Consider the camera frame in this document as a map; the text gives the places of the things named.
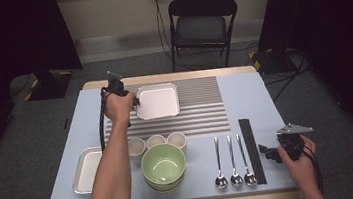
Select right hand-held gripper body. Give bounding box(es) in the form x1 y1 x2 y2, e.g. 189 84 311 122
275 120 317 163

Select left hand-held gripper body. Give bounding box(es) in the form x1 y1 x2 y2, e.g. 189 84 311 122
100 68 131 99

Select row of black chopsticks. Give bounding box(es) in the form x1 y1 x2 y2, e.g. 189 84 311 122
237 116 269 187

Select silver metal spoon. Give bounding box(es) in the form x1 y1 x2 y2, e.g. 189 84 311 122
235 132 259 188
209 135 230 191
224 134 245 189

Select person's left hand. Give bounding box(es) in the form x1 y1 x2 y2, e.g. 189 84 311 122
101 90 139 126

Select person's right hand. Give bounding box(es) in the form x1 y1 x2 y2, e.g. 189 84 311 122
276 133 321 191

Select white ceramic cup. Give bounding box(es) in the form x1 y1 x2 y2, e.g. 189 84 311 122
165 131 190 158
144 133 168 150
127 136 149 168

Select light blue table cover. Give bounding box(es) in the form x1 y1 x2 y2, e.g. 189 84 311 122
32 66 299 199

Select striped woven placemat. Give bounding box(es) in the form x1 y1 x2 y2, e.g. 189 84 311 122
97 73 231 146

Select black stand base striped tape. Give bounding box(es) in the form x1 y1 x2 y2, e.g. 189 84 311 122
20 65 77 104
248 45 296 78

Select black folding chair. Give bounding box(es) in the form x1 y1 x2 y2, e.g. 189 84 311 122
164 0 245 74

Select dark curtain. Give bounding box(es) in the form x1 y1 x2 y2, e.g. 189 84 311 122
0 0 94 174
252 0 353 167

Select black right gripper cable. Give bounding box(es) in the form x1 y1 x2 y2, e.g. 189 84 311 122
298 143 326 198

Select bundle of black floor cables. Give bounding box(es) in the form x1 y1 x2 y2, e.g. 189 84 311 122
259 45 316 103

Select black wall socket cable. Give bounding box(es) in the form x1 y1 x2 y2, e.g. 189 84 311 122
152 0 175 62

